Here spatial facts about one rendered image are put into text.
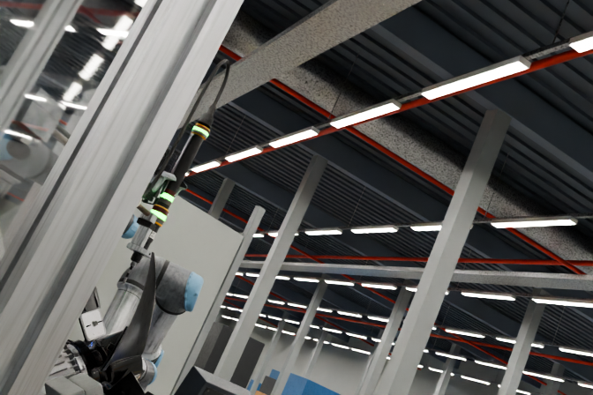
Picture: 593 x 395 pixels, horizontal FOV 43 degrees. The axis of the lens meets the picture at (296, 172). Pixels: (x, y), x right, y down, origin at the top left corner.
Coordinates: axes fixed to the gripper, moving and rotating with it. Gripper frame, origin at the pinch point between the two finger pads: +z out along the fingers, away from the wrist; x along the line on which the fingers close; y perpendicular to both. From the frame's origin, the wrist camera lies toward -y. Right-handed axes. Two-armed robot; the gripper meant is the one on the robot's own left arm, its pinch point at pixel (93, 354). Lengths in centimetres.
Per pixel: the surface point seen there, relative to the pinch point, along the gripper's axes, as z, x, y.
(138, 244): 15.1, -28.7, 1.8
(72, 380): 47, 1, 21
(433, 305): -680, -175, 20
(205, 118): 13, -66, -3
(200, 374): -55, -7, 11
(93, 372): 25.6, 0.7, 14.0
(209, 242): -201, -62, -67
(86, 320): 22.9, -7.6, 4.5
